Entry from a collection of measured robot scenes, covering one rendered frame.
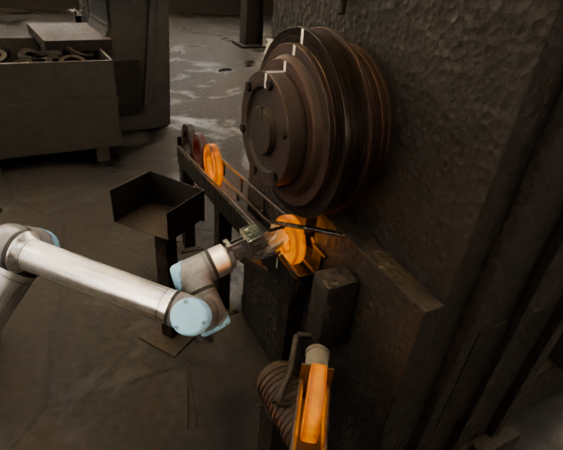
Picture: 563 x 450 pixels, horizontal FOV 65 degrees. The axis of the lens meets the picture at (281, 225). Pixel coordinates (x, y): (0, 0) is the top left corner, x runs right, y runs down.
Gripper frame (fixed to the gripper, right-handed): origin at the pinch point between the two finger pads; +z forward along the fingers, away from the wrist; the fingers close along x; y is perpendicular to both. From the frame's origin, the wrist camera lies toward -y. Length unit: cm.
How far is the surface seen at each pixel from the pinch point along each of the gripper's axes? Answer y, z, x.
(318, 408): 6, -21, -55
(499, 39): 58, 29, -41
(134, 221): -6, -42, 49
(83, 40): 9, -29, 273
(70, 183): -59, -77, 204
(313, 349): -3.5, -13.1, -36.9
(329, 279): 4.4, -1.2, -26.1
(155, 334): -63, -55, 46
